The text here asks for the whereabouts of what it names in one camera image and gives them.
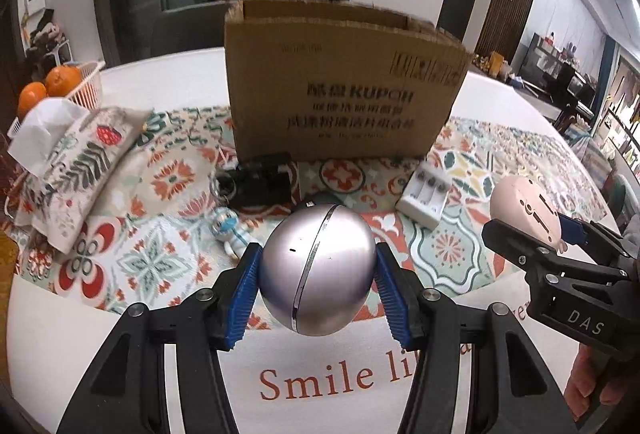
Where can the dark grey chair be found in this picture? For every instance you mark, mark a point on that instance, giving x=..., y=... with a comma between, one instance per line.
x=185, y=31

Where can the black small camera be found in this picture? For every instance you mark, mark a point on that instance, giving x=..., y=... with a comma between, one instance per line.
x=262, y=181

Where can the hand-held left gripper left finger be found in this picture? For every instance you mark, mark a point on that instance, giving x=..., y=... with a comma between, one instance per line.
x=239, y=309

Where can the yellow paper bag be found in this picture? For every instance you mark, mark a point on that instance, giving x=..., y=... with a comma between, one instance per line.
x=496, y=64

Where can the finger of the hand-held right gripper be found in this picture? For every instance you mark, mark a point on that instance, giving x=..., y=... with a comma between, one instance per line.
x=515, y=241
x=600, y=239

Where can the white battery charger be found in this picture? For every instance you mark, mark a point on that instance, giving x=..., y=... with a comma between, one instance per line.
x=422, y=196

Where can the dark grey round object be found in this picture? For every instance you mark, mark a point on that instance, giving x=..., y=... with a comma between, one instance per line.
x=320, y=201

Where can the brown cardboard box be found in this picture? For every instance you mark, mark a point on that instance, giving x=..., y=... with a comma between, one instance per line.
x=340, y=84

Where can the orange fruit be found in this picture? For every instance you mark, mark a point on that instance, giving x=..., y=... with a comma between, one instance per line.
x=31, y=99
x=63, y=80

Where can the pink egg-shaped toy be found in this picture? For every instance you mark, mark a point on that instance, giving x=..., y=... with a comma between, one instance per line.
x=525, y=204

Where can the white tissue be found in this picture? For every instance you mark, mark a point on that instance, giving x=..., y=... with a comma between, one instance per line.
x=42, y=131

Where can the floral fabric tissue cover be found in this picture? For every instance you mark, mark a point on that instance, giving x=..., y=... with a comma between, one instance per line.
x=80, y=169

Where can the person's right hand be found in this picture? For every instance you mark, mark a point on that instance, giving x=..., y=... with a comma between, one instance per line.
x=582, y=384

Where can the white shelf with toys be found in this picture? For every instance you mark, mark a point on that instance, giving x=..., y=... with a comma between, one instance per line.
x=45, y=36

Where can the silver metal ball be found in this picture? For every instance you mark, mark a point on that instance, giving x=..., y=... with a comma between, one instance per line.
x=320, y=269

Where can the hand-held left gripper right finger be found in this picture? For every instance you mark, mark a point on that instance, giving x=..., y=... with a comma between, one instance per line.
x=395, y=309

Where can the patterned table cloth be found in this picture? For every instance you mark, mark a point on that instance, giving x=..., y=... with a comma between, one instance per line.
x=165, y=214

